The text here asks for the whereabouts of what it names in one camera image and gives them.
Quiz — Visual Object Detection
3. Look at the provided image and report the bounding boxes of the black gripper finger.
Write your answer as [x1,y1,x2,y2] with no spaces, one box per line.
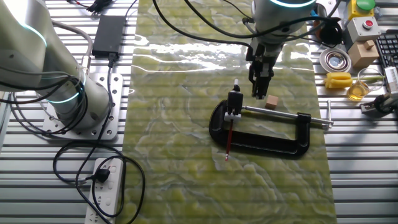
[249,62,259,93]
[257,67,274,100]

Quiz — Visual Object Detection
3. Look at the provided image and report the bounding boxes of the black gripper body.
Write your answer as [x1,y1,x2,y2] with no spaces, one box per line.
[245,37,282,68]

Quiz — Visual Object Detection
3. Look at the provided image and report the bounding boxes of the red pencil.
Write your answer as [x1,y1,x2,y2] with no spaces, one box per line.
[224,119,234,162]

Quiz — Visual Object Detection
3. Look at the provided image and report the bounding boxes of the small wooden cube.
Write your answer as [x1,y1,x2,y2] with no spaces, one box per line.
[264,95,279,111]

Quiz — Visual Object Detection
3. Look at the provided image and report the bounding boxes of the brown round object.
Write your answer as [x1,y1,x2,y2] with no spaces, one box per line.
[312,20,323,40]

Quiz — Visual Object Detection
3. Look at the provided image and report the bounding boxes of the black C-clamp with steel screw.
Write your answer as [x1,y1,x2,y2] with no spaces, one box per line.
[208,99,335,158]

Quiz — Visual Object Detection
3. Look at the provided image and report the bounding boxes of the yellow sponge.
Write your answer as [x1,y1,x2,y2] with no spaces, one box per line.
[323,72,354,89]

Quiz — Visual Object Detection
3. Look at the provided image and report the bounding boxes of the glass beaker with yellow liquid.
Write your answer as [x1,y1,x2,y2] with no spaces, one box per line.
[346,67,386,103]

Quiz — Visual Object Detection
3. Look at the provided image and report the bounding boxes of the wooden box with knob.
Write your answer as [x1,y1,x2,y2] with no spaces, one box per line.
[347,39,380,70]

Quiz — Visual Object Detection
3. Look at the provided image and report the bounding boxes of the grey box with red button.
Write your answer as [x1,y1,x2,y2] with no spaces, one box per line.
[345,16,382,44]

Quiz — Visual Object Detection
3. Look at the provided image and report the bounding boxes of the yellow box with green button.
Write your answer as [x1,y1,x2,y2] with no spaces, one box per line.
[347,0,376,20]

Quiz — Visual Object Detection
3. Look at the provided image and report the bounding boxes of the pale green stick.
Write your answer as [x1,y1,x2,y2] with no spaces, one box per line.
[351,75,386,81]

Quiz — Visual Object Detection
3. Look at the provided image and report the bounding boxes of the black keyboard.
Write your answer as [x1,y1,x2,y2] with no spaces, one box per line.
[375,30,398,69]

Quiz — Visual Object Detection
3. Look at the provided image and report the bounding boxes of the green marble pattern mat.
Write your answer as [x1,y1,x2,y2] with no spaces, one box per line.
[116,0,338,224]

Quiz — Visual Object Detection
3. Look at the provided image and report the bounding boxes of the silver handheld tool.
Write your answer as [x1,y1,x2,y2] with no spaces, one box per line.
[382,65,398,94]

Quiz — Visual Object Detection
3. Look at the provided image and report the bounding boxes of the black power adapter brick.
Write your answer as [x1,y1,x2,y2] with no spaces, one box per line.
[91,14,127,60]

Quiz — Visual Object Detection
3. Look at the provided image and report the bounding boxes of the white power strip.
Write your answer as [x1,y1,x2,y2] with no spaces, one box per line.
[84,157,124,224]

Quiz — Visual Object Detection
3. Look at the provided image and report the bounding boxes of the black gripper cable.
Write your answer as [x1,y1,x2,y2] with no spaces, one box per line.
[151,0,343,49]

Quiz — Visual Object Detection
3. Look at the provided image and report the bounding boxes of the small camera on black stand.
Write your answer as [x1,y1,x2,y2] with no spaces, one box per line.
[359,92,398,118]

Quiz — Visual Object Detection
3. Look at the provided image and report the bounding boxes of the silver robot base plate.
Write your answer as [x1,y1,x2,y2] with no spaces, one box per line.
[42,73,124,141]

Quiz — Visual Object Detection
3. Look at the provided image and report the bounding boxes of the thin black adapter cable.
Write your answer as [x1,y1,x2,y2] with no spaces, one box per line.
[124,0,139,18]

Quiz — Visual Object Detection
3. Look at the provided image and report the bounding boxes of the thick grey robot cable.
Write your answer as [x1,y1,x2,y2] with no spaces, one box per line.
[51,20,94,75]

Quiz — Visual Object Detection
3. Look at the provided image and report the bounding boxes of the bundled black cable with red wire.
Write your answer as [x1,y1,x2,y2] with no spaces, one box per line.
[67,0,113,15]

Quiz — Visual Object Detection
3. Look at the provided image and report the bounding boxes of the black cables around robot base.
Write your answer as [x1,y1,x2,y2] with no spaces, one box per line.
[0,74,90,136]

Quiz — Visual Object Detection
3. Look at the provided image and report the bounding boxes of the black mains cable with plug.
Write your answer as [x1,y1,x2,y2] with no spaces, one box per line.
[52,52,146,224]

